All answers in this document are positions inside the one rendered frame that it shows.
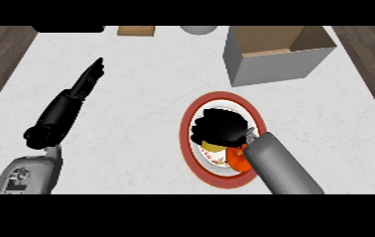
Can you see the grey cardboard box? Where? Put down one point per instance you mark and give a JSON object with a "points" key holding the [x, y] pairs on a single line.
{"points": [[274, 62]]}

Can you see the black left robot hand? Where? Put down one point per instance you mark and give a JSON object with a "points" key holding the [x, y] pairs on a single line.
{"points": [[61, 112]]}

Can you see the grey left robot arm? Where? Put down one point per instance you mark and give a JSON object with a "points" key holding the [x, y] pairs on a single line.
{"points": [[30, 175]]}

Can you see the black appliance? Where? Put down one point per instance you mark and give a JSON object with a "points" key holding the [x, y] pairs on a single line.
{"points": [[69, 28]]}

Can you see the orange fruit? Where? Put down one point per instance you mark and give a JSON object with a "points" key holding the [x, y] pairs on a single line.
{"points": [[239, 160]]}

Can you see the small wooden block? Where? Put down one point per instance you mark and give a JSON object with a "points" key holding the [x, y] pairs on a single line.
{"points": [[137, 30]]}

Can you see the red rimmed white plate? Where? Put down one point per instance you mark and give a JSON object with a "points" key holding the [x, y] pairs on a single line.
{"points": [[196, 142]]}

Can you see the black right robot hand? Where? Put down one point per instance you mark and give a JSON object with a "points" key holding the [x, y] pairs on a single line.
{"points": [[219, 127]]}

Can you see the grey round bowl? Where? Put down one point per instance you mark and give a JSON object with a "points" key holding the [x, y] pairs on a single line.
{"points": [[199, 29]]}

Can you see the yellow lemon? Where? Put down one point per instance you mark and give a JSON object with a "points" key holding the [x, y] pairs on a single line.
{"points": [[213, 146]]}

